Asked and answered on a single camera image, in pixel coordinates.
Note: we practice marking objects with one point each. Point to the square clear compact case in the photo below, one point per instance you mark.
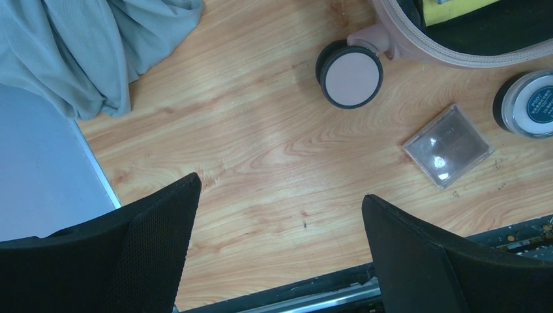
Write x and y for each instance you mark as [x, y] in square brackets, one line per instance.
[448, 147]

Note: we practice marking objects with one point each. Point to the yellow garment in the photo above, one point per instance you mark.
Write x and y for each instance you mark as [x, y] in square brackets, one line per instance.
[435, 11]

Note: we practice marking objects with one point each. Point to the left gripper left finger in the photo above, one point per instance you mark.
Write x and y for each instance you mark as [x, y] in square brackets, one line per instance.
[128, 260]

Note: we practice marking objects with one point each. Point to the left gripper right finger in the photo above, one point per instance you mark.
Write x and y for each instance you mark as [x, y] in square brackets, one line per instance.
[423, 268]

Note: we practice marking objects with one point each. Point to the grey cloth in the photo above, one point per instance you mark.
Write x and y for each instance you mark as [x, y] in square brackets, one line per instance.
[82, 55]

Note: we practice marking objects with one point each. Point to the round blue-lid jar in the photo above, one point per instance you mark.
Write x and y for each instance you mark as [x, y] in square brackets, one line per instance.
[523, 104]

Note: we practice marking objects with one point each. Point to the pink open suitcase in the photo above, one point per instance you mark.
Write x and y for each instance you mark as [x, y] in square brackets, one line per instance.
[350, 72]

